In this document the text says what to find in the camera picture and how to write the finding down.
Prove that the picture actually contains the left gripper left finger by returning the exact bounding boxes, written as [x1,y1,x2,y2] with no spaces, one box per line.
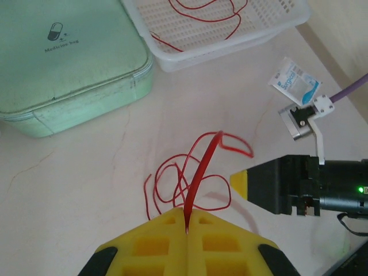
[77,208,188,276]

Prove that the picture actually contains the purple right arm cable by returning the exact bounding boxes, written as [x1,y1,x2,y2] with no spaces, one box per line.
[330,73,368,104]

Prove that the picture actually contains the white perforated plastic basket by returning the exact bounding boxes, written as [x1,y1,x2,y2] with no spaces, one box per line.
[120,0,313,72]

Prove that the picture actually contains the surgical glove packet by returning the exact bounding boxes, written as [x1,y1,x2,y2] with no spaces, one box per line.
[267,56,322,106]

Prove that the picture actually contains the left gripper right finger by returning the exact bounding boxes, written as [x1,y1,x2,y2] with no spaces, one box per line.
[186,209,301,276]

